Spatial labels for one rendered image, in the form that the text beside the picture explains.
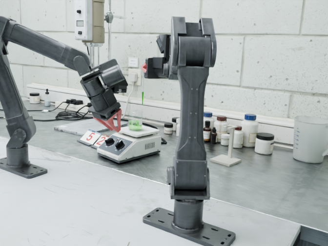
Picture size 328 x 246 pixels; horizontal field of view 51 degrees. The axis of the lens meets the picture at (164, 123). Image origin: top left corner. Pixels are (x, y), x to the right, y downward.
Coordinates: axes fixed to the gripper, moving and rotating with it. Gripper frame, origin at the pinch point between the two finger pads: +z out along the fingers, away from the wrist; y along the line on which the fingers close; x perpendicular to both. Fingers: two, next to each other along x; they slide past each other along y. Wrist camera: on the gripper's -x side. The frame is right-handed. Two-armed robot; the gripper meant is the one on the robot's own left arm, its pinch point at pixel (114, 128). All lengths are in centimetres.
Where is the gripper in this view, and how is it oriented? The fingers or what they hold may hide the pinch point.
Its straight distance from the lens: 114.0
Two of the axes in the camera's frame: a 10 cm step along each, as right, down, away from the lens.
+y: -7.0, -1.7, 6.9
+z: 3.3, 7.8, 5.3
